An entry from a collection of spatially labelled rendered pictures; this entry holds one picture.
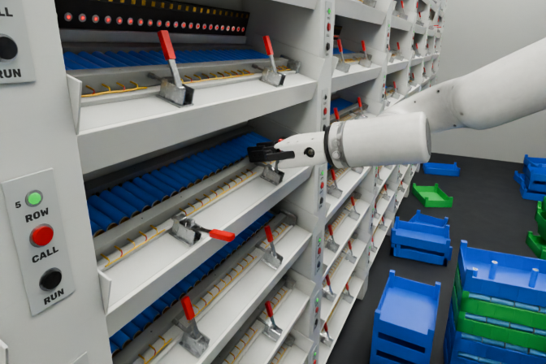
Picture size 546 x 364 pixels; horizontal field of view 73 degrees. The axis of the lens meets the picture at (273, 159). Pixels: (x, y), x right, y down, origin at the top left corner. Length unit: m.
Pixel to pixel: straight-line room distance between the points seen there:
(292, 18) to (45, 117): 0.64
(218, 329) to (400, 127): 0.45
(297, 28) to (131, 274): 0.63
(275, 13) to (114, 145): 0.60
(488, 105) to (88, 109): 0.50
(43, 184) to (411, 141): 0.48
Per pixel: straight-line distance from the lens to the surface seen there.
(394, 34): 2.25
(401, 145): 0.61
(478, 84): 0.59
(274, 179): 0.74
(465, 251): 1.55
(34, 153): 0.36
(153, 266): 0.51
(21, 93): 0.35
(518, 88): 0.59
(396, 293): 1.73
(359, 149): 0.63
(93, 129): 0.39
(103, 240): 0.50
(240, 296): 0.75
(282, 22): 0.90
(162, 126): 0.45
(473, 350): 1.55
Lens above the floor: 1.16
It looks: 17 degrees down
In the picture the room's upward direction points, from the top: straight up
